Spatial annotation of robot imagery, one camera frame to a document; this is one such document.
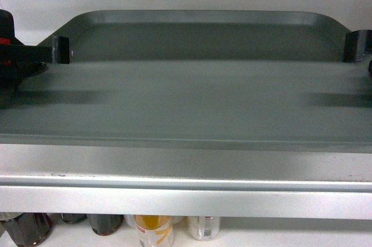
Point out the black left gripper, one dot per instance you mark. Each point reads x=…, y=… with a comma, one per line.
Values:
x=33, y=59

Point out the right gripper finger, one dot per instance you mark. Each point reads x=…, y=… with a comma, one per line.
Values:
x=370, y=69
x=357, y=46

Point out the grey silver tray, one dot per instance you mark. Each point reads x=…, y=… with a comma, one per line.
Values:
x=228, y=79

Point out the dark tea bottle left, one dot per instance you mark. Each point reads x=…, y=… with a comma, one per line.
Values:
x=27, y=229

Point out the dark tea bottle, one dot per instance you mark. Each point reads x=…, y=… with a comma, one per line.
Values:
x=105, y=224
x=27, y=229

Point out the dark tea bottle middle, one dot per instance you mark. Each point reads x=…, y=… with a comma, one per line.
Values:
x=105, y=224

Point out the orange juice bottle front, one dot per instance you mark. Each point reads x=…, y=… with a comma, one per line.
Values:
x=154, y=230

